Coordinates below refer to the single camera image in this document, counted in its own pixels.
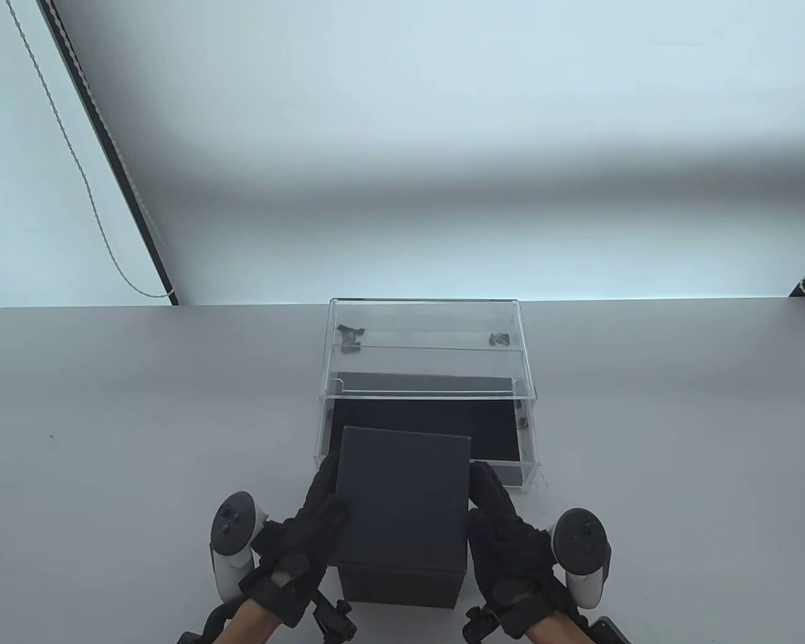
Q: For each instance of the person's right hand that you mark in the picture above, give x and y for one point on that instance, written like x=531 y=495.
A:
x=510 y=557

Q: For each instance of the person's left hand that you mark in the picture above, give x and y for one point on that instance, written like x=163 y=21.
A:
x=302 y=537

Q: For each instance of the black and white controller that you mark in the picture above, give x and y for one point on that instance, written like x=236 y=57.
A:
x=580 y=537
x=231 y=523

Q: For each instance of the clear acrylic drawer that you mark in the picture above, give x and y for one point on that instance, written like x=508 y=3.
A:
x=496 y=475

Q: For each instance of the black cardboard box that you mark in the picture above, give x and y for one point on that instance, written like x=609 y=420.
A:
x=402 y=496
x=402 y=596

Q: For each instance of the person's left forearm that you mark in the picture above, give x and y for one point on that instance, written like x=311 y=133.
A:
x=255 y=624

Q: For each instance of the person's right forearm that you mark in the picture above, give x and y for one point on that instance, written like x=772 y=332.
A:
x=557 y=634

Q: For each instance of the black forearm module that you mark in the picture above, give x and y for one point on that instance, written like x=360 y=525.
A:
x=610 y=634
x=189 y=638

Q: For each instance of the clear acrylic drawer case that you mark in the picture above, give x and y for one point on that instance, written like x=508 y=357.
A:
x=422 y=315

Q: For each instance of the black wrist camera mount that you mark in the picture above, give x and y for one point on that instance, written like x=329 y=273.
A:
x=481 y=620
x=335 y=620

